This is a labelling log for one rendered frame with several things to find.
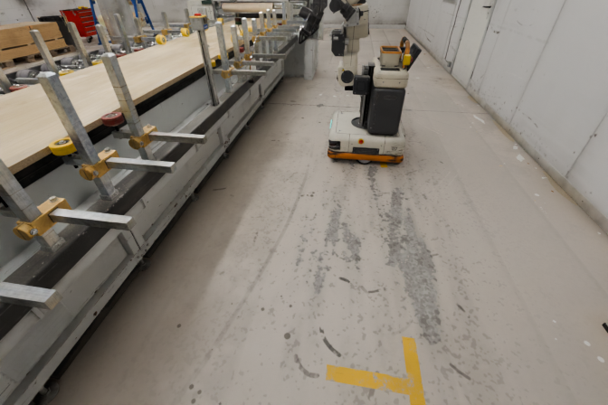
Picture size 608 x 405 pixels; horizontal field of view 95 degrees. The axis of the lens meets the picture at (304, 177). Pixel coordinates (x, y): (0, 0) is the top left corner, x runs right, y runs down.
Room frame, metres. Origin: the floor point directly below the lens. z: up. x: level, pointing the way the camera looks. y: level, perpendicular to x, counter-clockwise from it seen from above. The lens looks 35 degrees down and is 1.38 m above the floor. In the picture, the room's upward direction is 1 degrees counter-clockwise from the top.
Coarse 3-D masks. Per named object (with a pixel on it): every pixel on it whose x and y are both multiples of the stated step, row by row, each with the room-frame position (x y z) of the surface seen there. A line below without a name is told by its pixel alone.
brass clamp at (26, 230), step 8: (48, 200) 0.67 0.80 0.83; (64, 200) 0.68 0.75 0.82; (40, 208) 0.63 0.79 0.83; (48, 208) 0.63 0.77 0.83; (56, 208) 0.64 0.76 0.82; (64, 208) 0.66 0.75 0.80; (40, 216) 0.60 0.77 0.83; (48, 216) 0.61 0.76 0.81; (24, 224) 0.57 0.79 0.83; (32, 224) 0.57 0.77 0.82; (40, 224) 0.58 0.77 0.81; (48, 224) 0.60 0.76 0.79; (16, 232) 0.55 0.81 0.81; (24, 232) 0.55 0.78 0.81; (32, 232) 0.56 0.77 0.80; (40, 232) 0.57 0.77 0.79
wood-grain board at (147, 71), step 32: (224, 32) 3.59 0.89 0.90; (128, 64) 2.09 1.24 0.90; (160, 64) 2.08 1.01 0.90; (192, 64) 2.07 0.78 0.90; (0, 96) 1.44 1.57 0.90; (32, 96) 1.43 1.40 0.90; (96, 96) 1.42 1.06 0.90; (0, 128) 1.04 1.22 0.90; (32, 128) 1.03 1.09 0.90; (64, 128) 1.03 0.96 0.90; (32, 160) 0.82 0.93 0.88
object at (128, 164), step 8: (64, 160) 0.89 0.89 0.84; (72, 160) 0.88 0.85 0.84; (80, 160) 0.88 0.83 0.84; (112, 160) 0.87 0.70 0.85; (120, 160) 0.87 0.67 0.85; (128, 160) 0.87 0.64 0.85; (136, 160) 0.87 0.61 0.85; (144, 160) 0.87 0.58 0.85; (120, 168) 0.86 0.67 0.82; (128, 168) 0.85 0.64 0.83; (136, 168) 0.84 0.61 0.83; (144, 168) 0.84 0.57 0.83; (152, 168) 0.83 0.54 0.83; (160, 168) 0.83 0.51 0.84; (168, 168) 0.82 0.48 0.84
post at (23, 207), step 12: (0, 168) 0.60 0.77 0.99; (0, 180) 0.58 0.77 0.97; (12, 180) 0.60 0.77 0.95; (0, 192) 0.58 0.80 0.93; (12, 192) 0.58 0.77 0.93; (24, 192) 0.61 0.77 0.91; (12, 204) 0.58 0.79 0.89; (24, 204) 0.59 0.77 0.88; (24, 216) 0.58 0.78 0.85; (36, 216) 0.59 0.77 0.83; (48, 240) 0.58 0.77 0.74
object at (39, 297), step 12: (0, 288) 0.36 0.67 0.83; (12, 288) 0.36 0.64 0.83; (24, 288) 0.36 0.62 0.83; (36, 288) 0.36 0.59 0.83; (0, 300) 0.35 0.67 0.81; (12, 300) 0.34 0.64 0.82; (24, 300) 0.34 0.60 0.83; (36, 300) 0.33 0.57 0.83; (48, 300) 0.34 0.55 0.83; (60, 300) 0.35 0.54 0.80
